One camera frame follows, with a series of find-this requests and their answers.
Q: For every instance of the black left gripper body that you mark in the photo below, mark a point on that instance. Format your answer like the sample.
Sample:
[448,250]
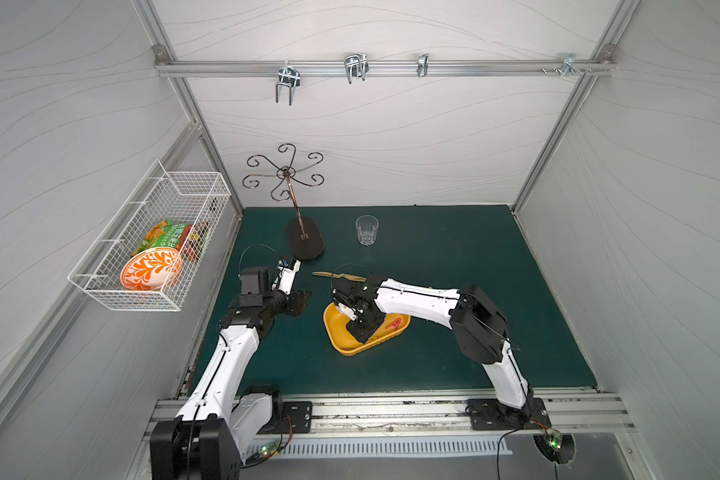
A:
[299,300]

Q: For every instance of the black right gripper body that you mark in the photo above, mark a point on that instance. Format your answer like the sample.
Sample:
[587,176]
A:
[348,297]

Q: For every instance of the red clothespin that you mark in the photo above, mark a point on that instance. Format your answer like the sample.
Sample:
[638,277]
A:
[394,325]

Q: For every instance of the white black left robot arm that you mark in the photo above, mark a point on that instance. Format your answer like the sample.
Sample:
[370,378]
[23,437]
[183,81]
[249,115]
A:
[210,436]

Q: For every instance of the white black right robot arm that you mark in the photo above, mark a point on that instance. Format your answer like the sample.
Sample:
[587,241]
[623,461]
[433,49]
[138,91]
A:
[479,326]

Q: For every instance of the dark oval stand with copper rod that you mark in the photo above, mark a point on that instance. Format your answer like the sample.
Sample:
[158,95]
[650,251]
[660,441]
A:
[303,234]

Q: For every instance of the clear drinking glass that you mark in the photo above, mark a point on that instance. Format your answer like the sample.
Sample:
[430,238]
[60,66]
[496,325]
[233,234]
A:
[367,229]

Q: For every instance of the green snack packet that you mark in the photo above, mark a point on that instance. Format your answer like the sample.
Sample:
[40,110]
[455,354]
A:
[188,239]

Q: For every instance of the orange patterned bowl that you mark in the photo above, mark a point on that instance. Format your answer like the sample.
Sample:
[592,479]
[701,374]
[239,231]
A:
[152,269]

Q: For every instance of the metal double hook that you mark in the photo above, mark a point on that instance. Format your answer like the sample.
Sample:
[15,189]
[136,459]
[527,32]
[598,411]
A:
[288,80]

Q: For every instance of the metal loop hook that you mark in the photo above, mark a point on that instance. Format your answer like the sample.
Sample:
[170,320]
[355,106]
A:
[356,67]

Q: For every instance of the small metal hook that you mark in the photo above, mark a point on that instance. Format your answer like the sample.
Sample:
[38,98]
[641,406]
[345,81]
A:
[422,65]

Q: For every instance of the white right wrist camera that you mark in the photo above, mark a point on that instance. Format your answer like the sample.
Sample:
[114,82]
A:
[346,311]

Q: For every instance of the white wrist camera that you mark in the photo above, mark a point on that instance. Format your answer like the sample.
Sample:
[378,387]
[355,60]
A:
[287,271]
[346,311]

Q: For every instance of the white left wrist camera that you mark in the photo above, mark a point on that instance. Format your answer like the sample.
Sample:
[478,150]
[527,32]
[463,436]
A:
[287,271]

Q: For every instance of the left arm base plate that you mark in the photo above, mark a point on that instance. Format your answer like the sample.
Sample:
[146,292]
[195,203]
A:
[291,417]

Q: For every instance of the white wire wall basket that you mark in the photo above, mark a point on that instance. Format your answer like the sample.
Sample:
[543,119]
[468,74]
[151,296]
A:
[179,196]

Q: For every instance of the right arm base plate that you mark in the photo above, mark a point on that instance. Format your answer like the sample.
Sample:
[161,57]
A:
[491,415]

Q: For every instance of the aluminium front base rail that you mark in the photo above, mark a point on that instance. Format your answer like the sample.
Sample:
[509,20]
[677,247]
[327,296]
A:
[445,413]

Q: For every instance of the aluminium top rail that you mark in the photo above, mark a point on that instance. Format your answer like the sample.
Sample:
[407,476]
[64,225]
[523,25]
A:
[602,65]

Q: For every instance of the metal bracket hook right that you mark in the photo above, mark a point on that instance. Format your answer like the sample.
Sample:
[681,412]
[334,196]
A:
[567,67]

